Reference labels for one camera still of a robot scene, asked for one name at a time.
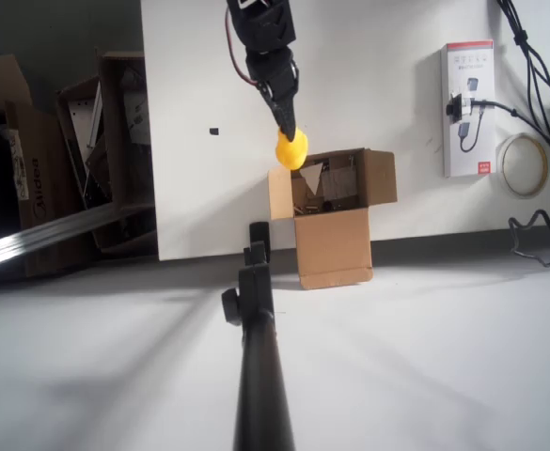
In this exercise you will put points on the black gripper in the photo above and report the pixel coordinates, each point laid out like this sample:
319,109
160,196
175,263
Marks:
274,74

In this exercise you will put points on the yellow rubber duck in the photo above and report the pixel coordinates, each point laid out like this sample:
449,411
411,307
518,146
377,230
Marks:
291,155

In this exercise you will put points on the open cardboard box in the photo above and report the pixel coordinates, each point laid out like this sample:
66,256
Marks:
333,249

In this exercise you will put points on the brown Midea cardboard box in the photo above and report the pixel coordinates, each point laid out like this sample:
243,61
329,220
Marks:
44,164

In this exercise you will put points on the small black webcam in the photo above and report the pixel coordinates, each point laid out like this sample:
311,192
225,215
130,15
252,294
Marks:
453,109

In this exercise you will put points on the perforated metal plate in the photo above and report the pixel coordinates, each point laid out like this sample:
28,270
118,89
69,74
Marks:
83,141

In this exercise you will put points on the white red product package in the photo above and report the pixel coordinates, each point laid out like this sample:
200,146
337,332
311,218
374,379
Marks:
481,141

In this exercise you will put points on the aluminium extrusion bar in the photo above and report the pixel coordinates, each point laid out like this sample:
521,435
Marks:
44,235

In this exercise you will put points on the clear tape roll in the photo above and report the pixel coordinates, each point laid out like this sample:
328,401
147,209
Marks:
544,171

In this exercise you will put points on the black camera stand pole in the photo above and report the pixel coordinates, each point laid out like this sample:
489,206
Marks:
260,376

